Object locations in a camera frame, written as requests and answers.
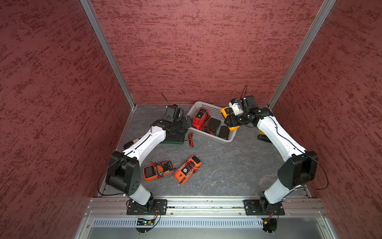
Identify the aluminium front rail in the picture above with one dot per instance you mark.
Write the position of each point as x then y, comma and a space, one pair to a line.
210, 207

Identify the white black stapler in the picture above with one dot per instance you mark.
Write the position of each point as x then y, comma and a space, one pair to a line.
130, 143

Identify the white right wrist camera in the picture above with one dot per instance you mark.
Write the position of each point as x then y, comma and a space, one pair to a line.
235, 105

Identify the white plastic basket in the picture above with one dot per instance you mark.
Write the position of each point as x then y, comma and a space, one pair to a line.
215, 112

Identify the orange grey multimeter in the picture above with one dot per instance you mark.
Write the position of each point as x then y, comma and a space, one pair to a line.
158, 170

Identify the green multimeter with leads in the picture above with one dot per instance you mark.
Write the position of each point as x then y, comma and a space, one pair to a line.
212, 126

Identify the green black multimeter face down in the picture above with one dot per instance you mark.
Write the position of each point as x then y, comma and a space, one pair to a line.
174, 139

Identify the black multimeter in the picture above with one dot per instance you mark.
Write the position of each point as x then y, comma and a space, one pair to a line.
224, 132

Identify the yellow multimeter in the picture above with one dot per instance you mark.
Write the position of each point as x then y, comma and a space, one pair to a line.
230, 118

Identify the orange multimeter with probes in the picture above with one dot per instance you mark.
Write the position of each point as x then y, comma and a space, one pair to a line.
187, 169

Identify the aluminium corner post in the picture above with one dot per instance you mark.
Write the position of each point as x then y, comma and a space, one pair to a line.
312, 32
92, 17

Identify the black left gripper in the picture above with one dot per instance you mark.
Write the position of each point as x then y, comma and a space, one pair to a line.
184, 125

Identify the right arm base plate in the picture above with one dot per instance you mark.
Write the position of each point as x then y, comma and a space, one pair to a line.
261, 207

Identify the right aluminium corner post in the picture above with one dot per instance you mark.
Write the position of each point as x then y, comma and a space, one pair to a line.
312, 32

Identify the left aluminium corner post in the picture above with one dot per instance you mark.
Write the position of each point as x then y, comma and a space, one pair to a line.
92, 17

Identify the bright red multimeter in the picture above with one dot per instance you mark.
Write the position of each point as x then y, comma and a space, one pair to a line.
201, 119

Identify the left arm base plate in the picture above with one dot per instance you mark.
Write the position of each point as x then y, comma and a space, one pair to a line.
153, 207

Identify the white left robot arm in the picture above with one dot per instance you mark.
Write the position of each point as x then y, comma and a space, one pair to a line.
123, 172

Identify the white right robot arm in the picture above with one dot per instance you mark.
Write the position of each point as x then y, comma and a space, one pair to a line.
299, 166

